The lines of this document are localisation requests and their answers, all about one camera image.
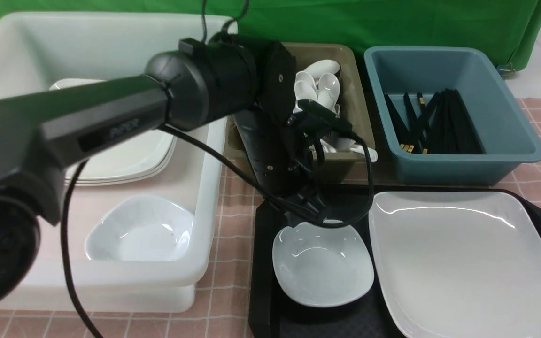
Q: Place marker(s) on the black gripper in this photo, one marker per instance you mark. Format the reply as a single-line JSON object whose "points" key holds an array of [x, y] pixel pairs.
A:
{"points": [[277, 151]]}

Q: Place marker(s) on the small white bowl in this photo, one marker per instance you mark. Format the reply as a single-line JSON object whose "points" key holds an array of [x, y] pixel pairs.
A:
{"points": [[322, 267], [142, 228]]}

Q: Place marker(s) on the large white rice plate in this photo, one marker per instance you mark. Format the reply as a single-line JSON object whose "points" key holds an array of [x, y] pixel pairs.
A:
{"points": [[463, 264]]}

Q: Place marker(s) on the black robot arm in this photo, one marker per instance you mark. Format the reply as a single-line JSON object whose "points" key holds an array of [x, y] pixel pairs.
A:
{"points": [[44, 133]]}

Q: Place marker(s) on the middle white plate in stack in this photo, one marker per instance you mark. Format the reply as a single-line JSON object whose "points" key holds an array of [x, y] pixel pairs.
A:
{"points": [[165, 162]]}

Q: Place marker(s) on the top white plate in stack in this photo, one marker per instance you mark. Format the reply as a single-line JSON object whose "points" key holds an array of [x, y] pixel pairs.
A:
{"points": [[134, 155]]}

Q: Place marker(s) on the pile of white spoons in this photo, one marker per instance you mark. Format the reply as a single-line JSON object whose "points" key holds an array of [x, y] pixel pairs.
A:
{"points": [[305, 87]]}

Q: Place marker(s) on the olive green spoon bin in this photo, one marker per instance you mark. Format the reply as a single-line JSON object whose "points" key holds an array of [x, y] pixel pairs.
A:
{"points": [[352, 104]]}

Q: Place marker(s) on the white spoon top of pile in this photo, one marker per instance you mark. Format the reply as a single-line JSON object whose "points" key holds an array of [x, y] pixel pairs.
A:
{"points": [[319, 68]]}

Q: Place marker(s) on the large white plastic tub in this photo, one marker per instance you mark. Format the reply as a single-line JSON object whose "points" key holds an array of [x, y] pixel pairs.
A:
{"points": [[39, 48]]}

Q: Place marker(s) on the black serving tray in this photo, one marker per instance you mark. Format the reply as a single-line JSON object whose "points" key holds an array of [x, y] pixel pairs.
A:
{"points": [[272, 314]]}

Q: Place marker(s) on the pink checked tablecloth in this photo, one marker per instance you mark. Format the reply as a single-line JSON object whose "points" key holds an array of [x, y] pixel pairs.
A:
{"points": [[221, 296]]}

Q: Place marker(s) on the small white bowl in tub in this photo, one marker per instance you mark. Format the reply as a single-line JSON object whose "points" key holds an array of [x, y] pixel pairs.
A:
{"points": [[142, 228]]}

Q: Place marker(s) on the bundle of black chopsticks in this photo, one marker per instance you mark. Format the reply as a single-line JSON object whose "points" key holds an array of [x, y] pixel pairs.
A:
{"points": [[439, 125]]}

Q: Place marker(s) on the blue chopstick bin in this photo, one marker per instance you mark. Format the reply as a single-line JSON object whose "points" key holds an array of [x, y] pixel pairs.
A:
{"points": [[503, 129]]}

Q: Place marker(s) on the green backdrop cloth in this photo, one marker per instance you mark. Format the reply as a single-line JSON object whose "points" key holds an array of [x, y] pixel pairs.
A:
{"points": [[504, 30]]}

